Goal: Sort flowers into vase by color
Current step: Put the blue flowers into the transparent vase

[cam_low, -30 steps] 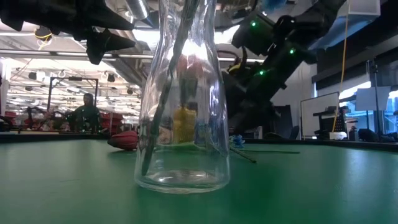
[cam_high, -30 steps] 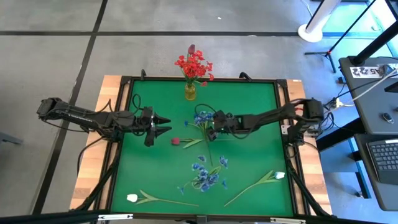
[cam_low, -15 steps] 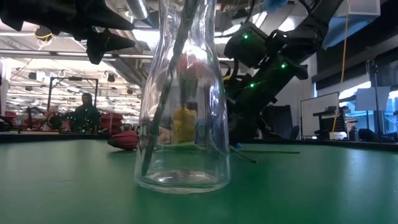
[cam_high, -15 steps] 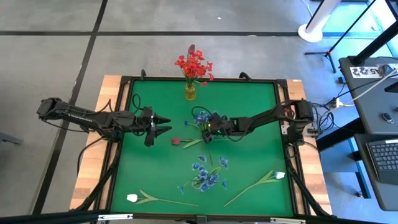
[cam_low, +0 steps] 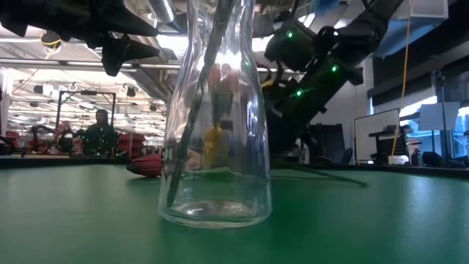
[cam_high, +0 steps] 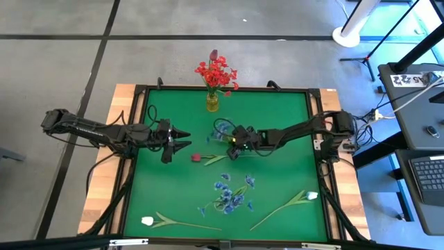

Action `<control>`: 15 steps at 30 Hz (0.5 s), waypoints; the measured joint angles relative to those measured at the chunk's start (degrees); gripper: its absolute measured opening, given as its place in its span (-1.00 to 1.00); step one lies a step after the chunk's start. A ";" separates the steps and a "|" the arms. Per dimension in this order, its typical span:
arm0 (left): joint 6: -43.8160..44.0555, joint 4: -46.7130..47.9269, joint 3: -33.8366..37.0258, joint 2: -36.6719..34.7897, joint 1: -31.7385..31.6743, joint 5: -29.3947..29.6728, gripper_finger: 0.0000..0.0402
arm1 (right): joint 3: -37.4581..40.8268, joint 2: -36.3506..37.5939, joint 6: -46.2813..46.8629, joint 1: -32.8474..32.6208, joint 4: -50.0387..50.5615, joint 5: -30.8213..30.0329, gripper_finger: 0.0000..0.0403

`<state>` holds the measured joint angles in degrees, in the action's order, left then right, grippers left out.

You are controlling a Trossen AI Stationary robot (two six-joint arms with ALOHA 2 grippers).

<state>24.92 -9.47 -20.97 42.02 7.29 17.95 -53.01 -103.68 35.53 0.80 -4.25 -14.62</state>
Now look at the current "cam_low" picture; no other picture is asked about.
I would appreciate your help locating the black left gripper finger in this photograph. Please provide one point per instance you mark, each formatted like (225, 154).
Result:
(124, 51)
(110, 20)

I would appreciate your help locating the yellow glass vase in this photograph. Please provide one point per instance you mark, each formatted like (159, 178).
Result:
(213, 146)

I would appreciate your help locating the clear glass vase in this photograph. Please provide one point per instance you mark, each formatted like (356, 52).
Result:
(253, 183)

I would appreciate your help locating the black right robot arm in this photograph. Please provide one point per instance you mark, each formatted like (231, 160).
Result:
(311, 102)

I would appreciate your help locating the black background robot arm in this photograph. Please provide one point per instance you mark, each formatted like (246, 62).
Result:
(34, 133)

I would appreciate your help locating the black dome ceiling fixture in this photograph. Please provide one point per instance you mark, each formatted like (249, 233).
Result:
(51, 41)

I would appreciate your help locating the person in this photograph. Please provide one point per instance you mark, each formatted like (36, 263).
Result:
(99, 137)

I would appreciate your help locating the red storage bins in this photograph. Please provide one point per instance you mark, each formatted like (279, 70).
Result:
(132, 144)

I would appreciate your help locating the black panel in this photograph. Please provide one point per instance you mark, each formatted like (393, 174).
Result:
(328, 141)

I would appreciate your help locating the whiteboard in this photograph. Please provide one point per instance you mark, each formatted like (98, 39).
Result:
(373, 135)

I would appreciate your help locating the black equipment table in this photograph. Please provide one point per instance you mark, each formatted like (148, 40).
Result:
(384, 133)

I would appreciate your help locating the white base block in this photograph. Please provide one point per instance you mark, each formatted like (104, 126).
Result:
(397, 160)

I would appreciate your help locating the grey sheet panel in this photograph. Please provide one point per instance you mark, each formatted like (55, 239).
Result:
(439, 115)

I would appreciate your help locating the black bag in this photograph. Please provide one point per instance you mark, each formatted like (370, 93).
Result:
(432, 159)

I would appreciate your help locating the black tripod pole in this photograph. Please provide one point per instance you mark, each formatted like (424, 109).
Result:
(444, 139)

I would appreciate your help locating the silver air duct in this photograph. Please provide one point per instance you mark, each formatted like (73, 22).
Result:
(161, 9)

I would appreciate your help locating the black gantry frame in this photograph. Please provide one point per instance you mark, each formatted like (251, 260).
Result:
(86, 92)

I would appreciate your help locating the black table frame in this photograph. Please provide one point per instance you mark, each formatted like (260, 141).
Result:
(55, 161)

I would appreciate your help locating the large grey ventilation duct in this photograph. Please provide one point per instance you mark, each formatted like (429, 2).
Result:
(421, 33)

